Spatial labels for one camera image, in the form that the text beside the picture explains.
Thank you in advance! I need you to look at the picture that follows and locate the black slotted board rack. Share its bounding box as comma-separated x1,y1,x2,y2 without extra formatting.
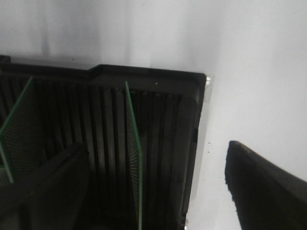
0,55,206,230

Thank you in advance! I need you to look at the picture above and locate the green circuit board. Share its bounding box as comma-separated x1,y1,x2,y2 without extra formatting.
0,77,44,184
125,81,143,230

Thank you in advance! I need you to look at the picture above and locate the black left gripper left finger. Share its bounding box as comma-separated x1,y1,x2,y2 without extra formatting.
0,143,89,230

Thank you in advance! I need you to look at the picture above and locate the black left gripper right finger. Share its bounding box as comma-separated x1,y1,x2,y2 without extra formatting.
225,140,307,230

